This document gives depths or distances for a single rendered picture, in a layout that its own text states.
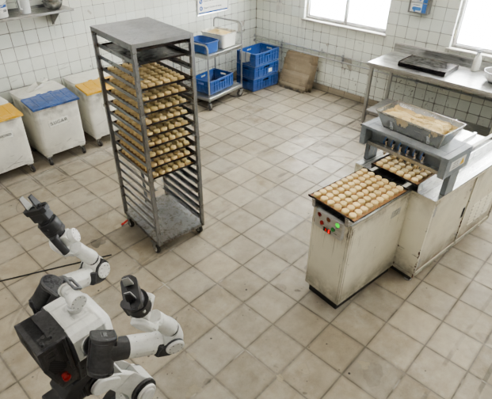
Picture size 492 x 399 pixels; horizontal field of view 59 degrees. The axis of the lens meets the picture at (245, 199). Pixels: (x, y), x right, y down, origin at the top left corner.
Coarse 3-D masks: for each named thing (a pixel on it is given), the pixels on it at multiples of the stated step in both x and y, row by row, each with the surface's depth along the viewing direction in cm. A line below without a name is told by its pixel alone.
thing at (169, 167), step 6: (126, 156) 375; (138, 162) 363; (174, 162) 367; (180, 162) 363; (186, 162) 364; (192, 162) 367; (144, 168) 358; (156, 168) 356; (162, 168) 358; (168, 168) 356; (174, 168) 357; (156, 174) 347
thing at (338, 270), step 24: (408, 192) 320; (336, 216) 295; (384, 216) 312; (312, 240) 324; (336, 240) 303; (360, 240) 304; (384, 240) 331; (312, 264) 335; (336, 264) 313; (360, 264) 323; (384, 264) 353; (312, 288) 351; (336, 288) 322; (360, 288) 352
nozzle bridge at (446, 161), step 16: (368, 128) 333; (384, 128) 330; (368, 144) 352; (400, 144) 326; (416, 144) 309; (448, 144) 310; (464, 144) 310; (416, 160) 317; (432, 160) 311; (448, 160) 292; (464, 160) 310; (448, 176) 304; (448, 192) 319
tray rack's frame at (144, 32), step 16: (96, 32) 324; (112, 32) 306; (128, 32) 306; (144, 32) 307; (160, 32) 307; (176, 32) 307; (96, 48) 329; (112, 128) 367; (112, 144) 376; (144, 192) 422; (128, 208) 419; (144, 208) 419; (160, 208) 419; (176, 208) 419; (144, 224) 399; (176, 224) 399; (192, 224) 399
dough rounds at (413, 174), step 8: (384, 160) 343; (392, 160) 343; (400, 160) 343; (384, 168) 335; (392, 168) 333; (400, 168) 334; (408, 168) 333; (416, 168) 337; (400, 176) 327; (408, 176) 323; (416, 176) 323; (424, 176) 324
